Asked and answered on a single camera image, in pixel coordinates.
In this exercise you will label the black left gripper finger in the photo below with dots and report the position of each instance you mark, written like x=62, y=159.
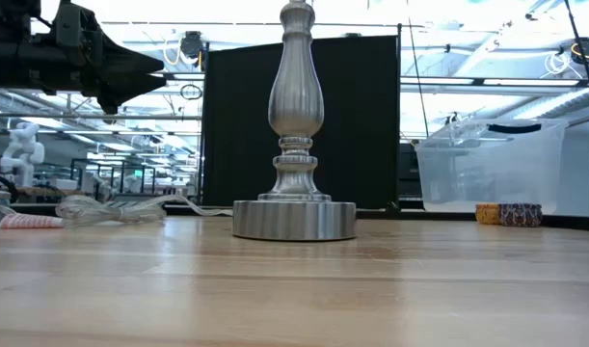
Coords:
x=125, y=88
x=125, y=60

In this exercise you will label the silver metal lamp base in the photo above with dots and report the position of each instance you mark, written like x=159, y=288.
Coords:
x=294, y=96

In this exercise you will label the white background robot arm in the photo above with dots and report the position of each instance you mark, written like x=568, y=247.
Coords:
x=21, y=149

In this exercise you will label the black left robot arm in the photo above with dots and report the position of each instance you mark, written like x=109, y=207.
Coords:
x=14, y=53

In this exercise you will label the black ceiling-hung device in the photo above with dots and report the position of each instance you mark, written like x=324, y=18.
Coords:
x=587, y=48
x=192, y=45

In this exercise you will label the black partition screen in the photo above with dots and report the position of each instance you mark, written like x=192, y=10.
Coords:
x=241, y=125

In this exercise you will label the pink striped flat packet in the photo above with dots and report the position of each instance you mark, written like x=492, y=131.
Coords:
x=29, y=221

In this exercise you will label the clear plastic storage bin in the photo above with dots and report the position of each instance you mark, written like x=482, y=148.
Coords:
x=491, y=168

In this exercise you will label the thin black stand pole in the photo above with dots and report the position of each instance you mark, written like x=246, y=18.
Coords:
x=580, y=48

